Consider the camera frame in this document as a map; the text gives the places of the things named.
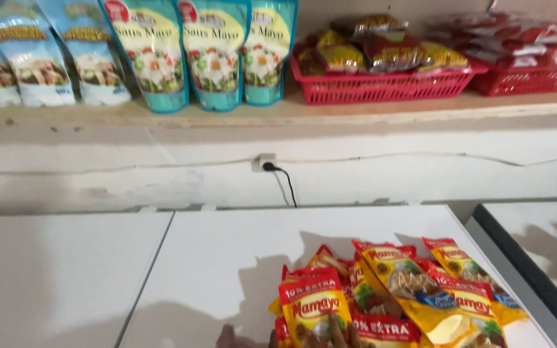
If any person's right hand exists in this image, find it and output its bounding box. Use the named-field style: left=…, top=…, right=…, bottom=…
left=217, top=313, right=374, bottom=348

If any yellow red-top sauce packet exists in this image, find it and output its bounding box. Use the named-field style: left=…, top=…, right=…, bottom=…
left=278, top=275, right=353, bottom=348

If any pile of yellow sauce packets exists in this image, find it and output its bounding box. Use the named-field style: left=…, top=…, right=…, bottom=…
left=269, top=237, right=530, bottom=348

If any white freezer lid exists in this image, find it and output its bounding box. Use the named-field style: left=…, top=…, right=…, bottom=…
left=118, top=205, right=556, bottom=348
left=0, top=212, right=174, bottom=348

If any white freezer with black edge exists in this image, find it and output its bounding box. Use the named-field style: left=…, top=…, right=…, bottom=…
left=466, top=200, right=557, bottom=348

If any wooden shelf board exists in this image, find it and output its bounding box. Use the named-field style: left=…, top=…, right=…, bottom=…
left=0, top=89, right=557, bottom=130

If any red basket of yellow packets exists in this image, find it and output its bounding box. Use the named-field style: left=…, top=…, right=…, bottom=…
left=289, top=14, right=490, bottom=105

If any teal sauce pouch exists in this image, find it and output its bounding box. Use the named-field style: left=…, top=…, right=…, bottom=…
left=242, top=0, right=299, bottom=106
left=99, top=0, right=190, bottom=114
left=177, top=0, right=251, bottom=112

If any black plug with cable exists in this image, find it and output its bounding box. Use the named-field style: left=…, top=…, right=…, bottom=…
left=262, top=162, right=299, bottom=209

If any white wall socket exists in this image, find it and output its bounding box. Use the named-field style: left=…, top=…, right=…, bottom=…
left=251, top=153, right=278, bottom=174

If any thin white wall cable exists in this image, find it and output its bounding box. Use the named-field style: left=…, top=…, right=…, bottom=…
left=0, top=152, right=557, bottom=176

